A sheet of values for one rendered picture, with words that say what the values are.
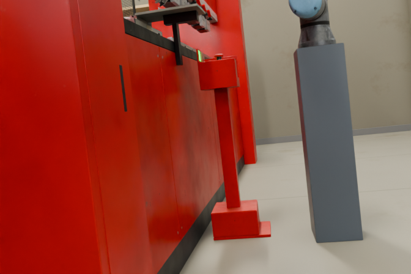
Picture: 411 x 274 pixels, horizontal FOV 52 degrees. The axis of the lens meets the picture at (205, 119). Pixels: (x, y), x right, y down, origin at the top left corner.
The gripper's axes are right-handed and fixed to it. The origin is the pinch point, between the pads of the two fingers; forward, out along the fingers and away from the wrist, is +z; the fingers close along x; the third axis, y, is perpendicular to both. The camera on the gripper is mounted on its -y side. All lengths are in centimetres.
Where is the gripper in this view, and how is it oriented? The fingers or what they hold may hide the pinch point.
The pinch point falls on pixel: (160, 3)
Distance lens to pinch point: 189.1
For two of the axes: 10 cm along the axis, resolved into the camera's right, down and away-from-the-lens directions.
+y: -8.2, -5.6, 1.2
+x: -1.9, 0.6, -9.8
